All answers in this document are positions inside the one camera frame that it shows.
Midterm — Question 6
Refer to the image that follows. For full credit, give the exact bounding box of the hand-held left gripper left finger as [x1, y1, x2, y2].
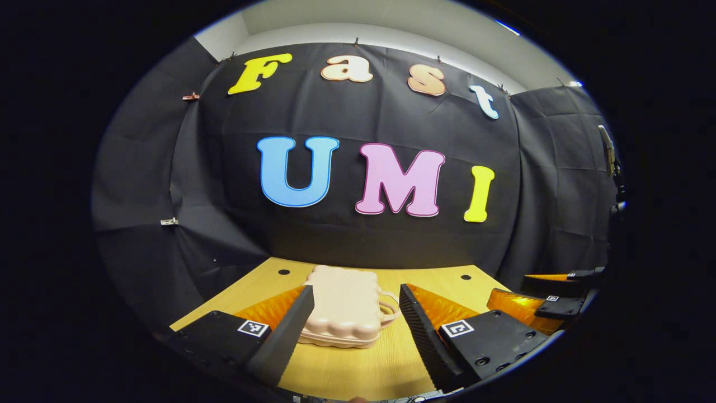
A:
[167, 284, 316, 389]

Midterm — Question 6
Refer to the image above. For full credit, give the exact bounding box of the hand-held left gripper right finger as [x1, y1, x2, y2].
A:
[398, 283, 549, 393]

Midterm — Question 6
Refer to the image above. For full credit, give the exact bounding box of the pink suitcase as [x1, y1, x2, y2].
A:
[298, 265, 402, 349]

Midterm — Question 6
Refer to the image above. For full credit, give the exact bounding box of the black backdrop cloth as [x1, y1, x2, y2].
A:
[91, 36, 619, 331]

